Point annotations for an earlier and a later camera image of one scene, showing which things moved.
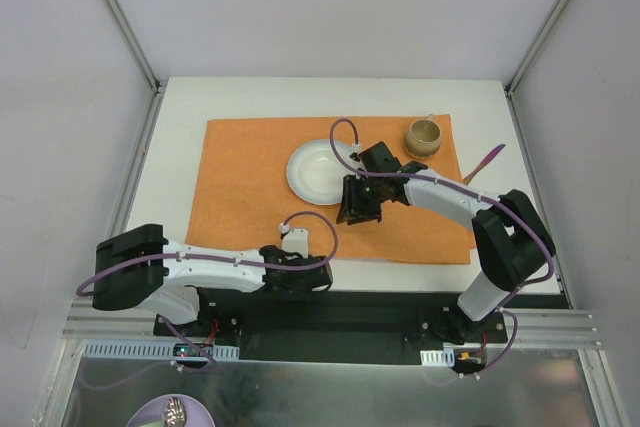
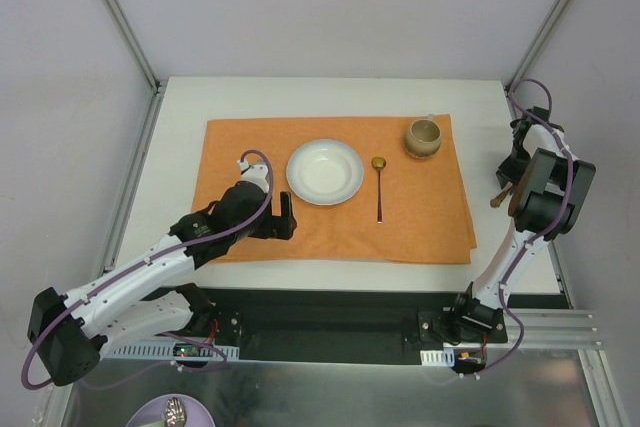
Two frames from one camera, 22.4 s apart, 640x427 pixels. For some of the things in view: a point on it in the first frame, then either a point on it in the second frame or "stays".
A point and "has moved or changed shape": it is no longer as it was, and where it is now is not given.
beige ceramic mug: x=423 y=137 stays
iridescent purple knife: x=493 y=155 has moved or changed shape
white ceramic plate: x=315 y=174 stays
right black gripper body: x=361 y=192 → x=507 y=173
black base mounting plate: x=273 y=326 stays
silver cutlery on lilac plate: x=175 y=412 stays
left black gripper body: x=314 y=276 → x=276 y=222
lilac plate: x=154 y=411 stays
